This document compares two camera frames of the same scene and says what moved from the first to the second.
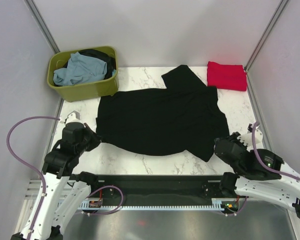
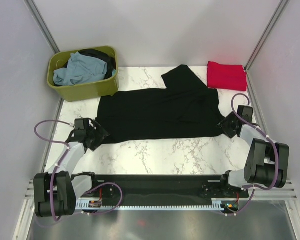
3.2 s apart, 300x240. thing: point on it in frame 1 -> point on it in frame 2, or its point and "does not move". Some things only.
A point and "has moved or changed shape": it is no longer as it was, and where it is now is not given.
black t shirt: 183,117 has moved or changed shape
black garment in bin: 110,61 does not move
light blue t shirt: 80,69 does not move
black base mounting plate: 155,190 does not move
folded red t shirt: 232,77 does not move
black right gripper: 233,137 -> 224,124
